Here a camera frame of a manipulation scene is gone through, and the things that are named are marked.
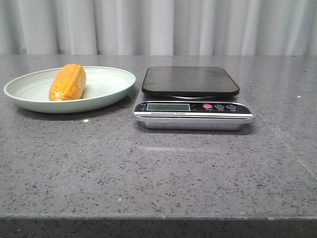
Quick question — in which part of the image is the orange corn cob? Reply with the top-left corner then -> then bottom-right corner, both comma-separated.
49,64 -> 86,101

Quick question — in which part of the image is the white curtain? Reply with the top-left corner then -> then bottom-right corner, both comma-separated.
0,0 -> 317,56

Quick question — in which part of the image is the silver black kitchen scale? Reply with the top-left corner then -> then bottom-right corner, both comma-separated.
133,66 -> 255,130

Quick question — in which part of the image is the pale green plate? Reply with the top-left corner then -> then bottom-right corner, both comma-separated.
4,66 -> 136,114

